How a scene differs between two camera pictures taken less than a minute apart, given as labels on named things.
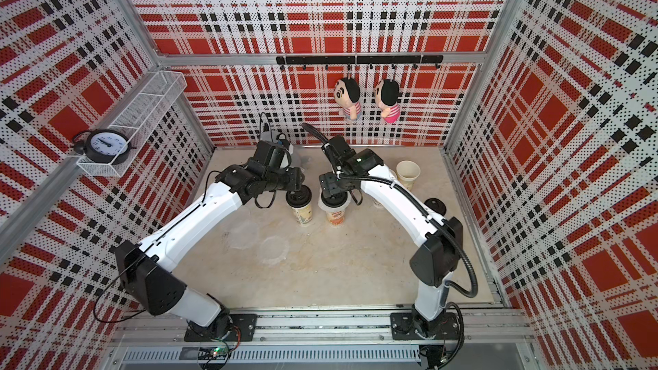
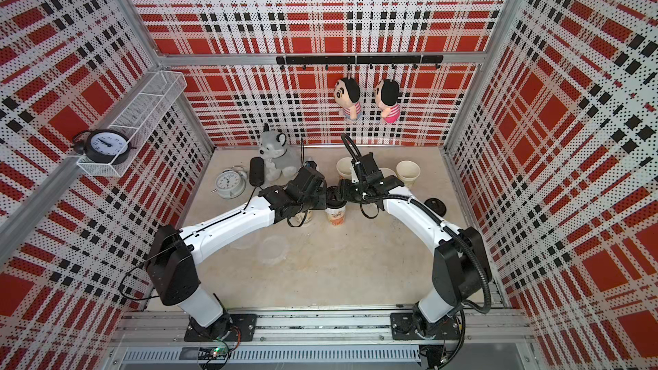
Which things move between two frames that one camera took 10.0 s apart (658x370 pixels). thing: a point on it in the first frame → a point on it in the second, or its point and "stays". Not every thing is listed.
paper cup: x=336 y=218 stays
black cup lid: x=336 y=200 stays
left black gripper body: x=281 y=180 → x=319 y=203
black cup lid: x=437 y=205 stays
